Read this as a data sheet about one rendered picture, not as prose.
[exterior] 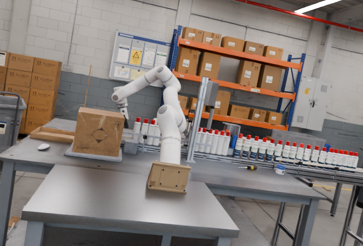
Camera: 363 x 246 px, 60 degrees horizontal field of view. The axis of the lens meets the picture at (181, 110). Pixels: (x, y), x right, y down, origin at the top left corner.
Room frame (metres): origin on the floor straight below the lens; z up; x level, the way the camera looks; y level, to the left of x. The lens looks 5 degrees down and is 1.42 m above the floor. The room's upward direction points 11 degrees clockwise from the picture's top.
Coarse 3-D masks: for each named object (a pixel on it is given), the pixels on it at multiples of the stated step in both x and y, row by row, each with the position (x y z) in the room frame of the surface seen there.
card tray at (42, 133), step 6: (36, 132) 2.35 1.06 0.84; (42, 132) 2.42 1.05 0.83; (48, 132) 2.46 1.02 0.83; (54, 132) 2.47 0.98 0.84; (60, 132) 2.48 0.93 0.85; (66, 132) 2.49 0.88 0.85; (72, 132) 2.50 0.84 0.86; (36, 138) 2.21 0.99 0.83; (42, 138) 2.22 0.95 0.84; (48, 138) 2.23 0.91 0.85; (54, 138) 2.23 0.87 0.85; (60, 138) 2.24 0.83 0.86; (66, 138) 2.25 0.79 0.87; (72, 138) 2.41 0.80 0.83
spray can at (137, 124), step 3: (138, 120) 2.46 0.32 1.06; (135, 123) 2.45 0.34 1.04; (138, 123) 2.45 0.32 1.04; (135, 126) 2.45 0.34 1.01; (138, 126) 2.45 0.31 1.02; (135, 129) 2.45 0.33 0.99; (138, 129) 2.45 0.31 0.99; (135, 132) 2.45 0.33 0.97; (138, 132) 2.46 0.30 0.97; (132, 135) 2.46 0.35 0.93; (135, 135) 2.45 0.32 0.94; (138, 135) 2.46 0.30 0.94; (132, 138) 2.45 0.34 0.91; (135, 138) 2.45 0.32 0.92
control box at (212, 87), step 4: (208, 84) 2.41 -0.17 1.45; (212, 84) 2.40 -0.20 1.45; (216, 84) 2.48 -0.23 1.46; (208, 88) 2.40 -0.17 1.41; (212, 88) 2.42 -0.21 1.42; (216, 88) 2.50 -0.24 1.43; (208, 92) 2.40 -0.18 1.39; (212, 92) 2.43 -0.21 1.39; (216, 92) 2.52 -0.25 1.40; (208, 96) 2.40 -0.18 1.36; (212, 96) 2.45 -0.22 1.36; (216, 96) 2.54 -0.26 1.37; (204, 100) 2.41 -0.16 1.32; (208, 100) 2.40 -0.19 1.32; (212, 100) 2.47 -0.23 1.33; (204, 104) 2.41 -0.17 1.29; (208, 104) 2.40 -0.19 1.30; (212, 104) 2.48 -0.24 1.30
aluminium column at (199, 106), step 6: (204, 78) 2.40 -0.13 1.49; (204, 90) 2.40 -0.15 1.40; (198, 96) 2.42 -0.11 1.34; (204, 96) 2.40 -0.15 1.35; (198, 102) 2.39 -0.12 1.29; (198, 108) 2.40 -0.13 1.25; (198, 114) 2.41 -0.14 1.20; (198, 120) 2.40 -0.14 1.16; (192, 126) 2.42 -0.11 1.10; (198, 126) 2.40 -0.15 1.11; (192, 132) 2.39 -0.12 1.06; (192, 138) 2.40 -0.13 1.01; (192, 144) 2.41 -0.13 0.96; (192, 150) 2.40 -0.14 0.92; (186, 156) 2.43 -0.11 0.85; (192, 156) 2.40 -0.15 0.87
